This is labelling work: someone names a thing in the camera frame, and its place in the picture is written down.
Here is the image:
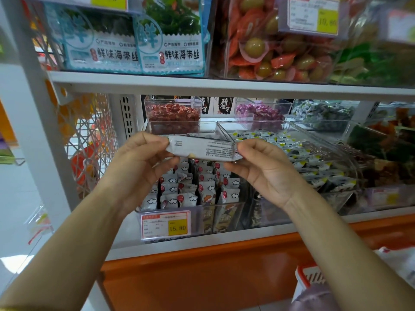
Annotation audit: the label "person's left hand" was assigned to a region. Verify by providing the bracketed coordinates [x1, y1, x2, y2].
[97, 132, 181, 221]

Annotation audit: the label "person's right hand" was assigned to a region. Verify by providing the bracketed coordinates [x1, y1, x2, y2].
[223, 138, 312, 212]

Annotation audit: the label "white printed snack packet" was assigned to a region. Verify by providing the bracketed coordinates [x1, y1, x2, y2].
[166, 134, 244, 162]

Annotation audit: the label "person's left forearm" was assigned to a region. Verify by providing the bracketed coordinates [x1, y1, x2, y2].
[0, 188, 130, 311]

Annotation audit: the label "person's right forearm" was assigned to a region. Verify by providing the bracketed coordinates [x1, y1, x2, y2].
[283, 188, 415, 311]

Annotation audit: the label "pile of white cartoon packets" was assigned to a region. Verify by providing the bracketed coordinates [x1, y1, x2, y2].
[141, 157, 243, 211]

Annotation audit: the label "clear bin with red candies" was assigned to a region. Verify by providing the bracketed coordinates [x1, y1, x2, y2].
[144, 95, 204, 136]

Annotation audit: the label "pile of red wrapped candies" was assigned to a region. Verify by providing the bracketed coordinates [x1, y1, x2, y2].
[146, 103, 201, 134]

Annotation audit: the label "red yellow price tag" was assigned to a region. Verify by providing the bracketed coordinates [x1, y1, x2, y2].
[141, 210, 192, 241]

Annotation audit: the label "clear bin with cartoon packets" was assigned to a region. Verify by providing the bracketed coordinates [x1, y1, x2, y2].
[136, 157, 248, 244]

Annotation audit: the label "pile of purple wrapped candies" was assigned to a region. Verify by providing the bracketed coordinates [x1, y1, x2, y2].
[236, 103, 286, 130]

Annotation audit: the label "clear bin with purple candies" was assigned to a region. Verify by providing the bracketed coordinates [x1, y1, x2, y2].
[233, 98, 293, 132]

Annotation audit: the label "pile of white yellow packets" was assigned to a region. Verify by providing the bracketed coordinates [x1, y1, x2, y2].
[232, 130, 358, 193]

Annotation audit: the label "large clear tilted bin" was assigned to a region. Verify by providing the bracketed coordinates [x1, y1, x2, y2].
[217, 121, 363, 225]

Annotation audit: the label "white metal shelf rack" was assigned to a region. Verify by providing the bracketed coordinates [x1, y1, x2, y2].
[0, 0, 415, 311]

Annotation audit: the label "clear bin with grey candies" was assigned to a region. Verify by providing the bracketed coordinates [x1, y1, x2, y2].
[289, 99, 359, 132]

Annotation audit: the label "pile of grey wrapped candies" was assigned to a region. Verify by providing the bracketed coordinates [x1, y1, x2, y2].
[292, 100, 355, 130]

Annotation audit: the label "orange base cabinet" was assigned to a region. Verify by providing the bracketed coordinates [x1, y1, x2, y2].
[99, 214, 415, 311]

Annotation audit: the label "pile of orange egg packets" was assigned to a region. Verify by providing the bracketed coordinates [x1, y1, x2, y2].
[227, 0, 338, 82]

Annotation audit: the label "clear bin with orange packets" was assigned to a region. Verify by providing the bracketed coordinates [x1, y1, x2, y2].
[210, 0, 342, 84]

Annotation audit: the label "red white shopping basket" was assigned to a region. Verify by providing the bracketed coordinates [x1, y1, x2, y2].
[291, 262, 329, 303]

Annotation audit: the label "blue white seaweed packet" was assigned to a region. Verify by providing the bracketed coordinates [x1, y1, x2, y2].
[132, 0, 212, 77]
[43, 2, 142, 74]

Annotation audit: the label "hanging clear plastic bags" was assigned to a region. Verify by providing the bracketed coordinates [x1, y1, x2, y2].
[24, 205, 54, 246]

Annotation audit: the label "pile of dark green snacks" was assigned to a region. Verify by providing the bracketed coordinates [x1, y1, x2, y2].
[347, 108, 415, 188]

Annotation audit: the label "clear bin with dark snacks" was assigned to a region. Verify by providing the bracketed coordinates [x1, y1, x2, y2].
[339, 105, 415, 216]

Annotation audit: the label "small pale price tag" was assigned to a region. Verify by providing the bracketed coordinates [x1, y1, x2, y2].
[370, 187, 400, 207]

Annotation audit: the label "person's mauve clothing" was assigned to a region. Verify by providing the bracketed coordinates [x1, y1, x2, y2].
[288, 283, 342, 311]

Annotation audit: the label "clear bin with green packets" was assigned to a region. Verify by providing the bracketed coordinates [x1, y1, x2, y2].
[330, 0, 415, 88]

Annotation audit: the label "white yellow price tag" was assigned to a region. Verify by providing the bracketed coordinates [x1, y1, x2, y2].
[287, 0, 340, 36]

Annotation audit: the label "white plastic bag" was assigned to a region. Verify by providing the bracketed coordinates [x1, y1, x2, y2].
[373, 246, 415, 289]

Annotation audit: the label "blurred white price tag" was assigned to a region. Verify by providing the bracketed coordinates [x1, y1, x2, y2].
[385, 9, 415, 45]

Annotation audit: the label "white wire mesh panel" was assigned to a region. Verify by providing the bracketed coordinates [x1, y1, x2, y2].
[23, 0, 119, 199]

